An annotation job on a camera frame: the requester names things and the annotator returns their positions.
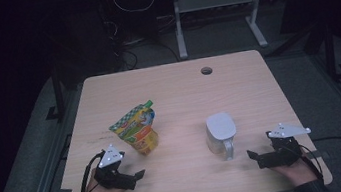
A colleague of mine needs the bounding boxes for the black metal stand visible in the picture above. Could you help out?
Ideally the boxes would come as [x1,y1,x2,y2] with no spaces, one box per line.
[320,18,341,83]
[39,67,69,124]

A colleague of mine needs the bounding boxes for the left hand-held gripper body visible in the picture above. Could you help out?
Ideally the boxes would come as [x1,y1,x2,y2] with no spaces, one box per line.
[89,141,138,192]

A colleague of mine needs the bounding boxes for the grey table cable grommet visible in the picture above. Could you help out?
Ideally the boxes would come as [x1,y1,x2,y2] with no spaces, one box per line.
[200,65,214,76]

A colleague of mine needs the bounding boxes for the white hanging cable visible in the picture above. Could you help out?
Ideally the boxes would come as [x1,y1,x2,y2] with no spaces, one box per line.
[112,0,160,16]

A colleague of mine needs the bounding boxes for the white lidded container with handle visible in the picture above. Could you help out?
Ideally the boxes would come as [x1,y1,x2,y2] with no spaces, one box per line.
[203,110,241,164]

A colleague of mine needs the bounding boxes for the yellow spouted refill pouch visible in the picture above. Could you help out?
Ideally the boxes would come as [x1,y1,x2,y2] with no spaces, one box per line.
[105,99,161,161]

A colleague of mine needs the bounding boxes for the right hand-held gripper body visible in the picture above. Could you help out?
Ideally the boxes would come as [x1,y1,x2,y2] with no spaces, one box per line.
[252,119,316,170]

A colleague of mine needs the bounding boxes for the person's right hand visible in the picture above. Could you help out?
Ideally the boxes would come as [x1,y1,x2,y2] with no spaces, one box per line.
[269,155,319,192]

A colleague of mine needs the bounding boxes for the right hand-held gripper cable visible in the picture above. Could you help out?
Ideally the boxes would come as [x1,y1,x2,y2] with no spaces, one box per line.
[294,140,325,186]

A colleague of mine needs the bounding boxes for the black floor cable bundle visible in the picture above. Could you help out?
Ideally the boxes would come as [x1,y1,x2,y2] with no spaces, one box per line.
[112,35,182,72]

